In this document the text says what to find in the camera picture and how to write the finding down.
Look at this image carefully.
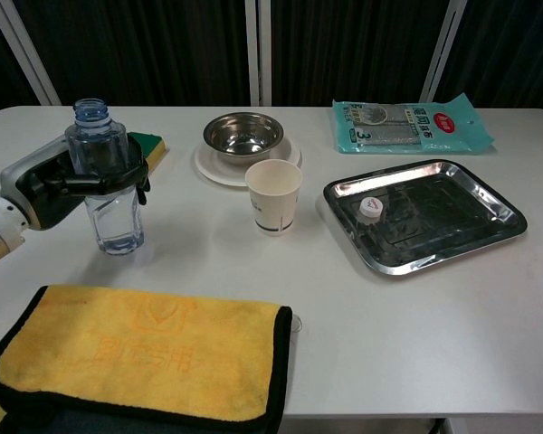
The white partition post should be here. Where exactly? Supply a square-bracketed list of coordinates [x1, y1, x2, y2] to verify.
[0, 0, 62, 106]
[419, 0, 470, 103]
[245, 0, 272, 108]

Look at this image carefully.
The stainless steel bowl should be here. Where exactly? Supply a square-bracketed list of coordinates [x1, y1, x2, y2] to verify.
[202, 111, 285, 168]

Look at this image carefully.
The white bottle cap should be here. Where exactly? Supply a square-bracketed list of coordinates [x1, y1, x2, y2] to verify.
[356, 196, 385, 225]

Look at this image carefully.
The green yellow sponge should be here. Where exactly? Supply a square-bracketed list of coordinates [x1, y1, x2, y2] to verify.
[127, 130, 168, 172]

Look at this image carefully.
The white paper cup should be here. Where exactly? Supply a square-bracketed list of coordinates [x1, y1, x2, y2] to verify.
[244, 159, 304, 237]

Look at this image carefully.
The stainless steel tray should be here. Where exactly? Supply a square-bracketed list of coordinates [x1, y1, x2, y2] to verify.
[322, 158, 528, 277]

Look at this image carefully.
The teal packaged dishcloth bag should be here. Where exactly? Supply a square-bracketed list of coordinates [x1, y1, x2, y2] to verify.
[332, 92, 497, 156]

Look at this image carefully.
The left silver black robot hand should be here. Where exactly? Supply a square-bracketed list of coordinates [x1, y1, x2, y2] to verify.
[0, 133, 151, 231]

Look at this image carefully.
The clear plastic water bottle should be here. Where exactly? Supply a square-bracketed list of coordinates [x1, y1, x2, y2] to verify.
[63, 98, 146, 257]

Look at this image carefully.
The white round plate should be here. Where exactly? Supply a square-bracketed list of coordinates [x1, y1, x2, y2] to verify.
[194, 135, 303, 188]

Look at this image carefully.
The black pleated curtain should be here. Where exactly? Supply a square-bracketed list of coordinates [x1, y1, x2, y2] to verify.
[436, 0, 543, 114]
[270, 0, 453, 108]
[8, 0, 252, 108]
[0, 0, 42, 118]

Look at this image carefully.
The yellow black-edged microfiber towel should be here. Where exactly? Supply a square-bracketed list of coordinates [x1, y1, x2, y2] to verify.
[0, 284, 293, 434]

